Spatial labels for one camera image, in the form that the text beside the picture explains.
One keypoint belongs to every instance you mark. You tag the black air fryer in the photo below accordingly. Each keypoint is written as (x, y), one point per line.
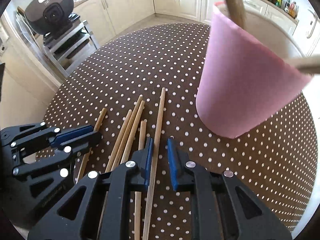
(52, 17)

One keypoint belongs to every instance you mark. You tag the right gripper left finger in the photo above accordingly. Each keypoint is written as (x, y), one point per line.
(146, 160)

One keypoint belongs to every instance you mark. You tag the dark sauce bottle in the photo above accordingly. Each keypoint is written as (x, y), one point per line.
(287, 6)

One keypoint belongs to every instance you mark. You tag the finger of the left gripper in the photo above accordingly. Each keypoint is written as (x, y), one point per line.
(81, 144)
(69, 134)

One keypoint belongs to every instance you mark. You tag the brown polka dot tablecloth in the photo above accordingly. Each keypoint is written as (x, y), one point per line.
(277, 160)

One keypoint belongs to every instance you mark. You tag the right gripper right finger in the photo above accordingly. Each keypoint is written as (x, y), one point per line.
(175, 166)

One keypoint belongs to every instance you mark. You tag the orange bottle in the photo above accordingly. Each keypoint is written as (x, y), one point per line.
(293, 10)

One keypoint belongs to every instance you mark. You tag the lower kitchen cabinets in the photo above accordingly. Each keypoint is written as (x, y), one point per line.
(109, 18)

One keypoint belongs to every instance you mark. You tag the metal shelf rack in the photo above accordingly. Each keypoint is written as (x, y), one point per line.
(61, 56)

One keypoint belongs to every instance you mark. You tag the wooden chopstick in cup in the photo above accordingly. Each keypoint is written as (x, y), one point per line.
(307, 65)

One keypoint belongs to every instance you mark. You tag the dark wooden chopstick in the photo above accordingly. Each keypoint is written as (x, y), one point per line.
(237, 12)

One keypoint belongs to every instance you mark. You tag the pink cup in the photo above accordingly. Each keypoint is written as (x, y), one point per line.
(243, 82)

